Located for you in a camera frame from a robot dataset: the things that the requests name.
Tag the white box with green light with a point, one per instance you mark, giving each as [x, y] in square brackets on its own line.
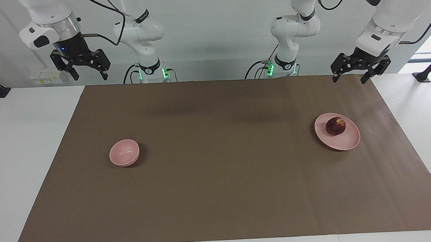
[270, 68]
[165, 72]

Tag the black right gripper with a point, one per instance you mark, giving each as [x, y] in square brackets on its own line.
[72, 47]

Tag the brown table mat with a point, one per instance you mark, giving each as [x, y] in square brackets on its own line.
[217, 171]

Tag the pink bowl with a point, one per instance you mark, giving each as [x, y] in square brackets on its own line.
[123, 153]

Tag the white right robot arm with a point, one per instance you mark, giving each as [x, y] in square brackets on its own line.
[138, 29]

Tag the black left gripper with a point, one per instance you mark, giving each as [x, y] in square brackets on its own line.
[367, 60]

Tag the white wall socket box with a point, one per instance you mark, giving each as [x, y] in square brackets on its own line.
[46, 75]

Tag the dark red apple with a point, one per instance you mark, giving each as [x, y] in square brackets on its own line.
[335, 126]

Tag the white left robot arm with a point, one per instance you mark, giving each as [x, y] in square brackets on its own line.
[293, 26]

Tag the pink plate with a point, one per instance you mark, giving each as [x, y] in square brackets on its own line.
[343, 141]

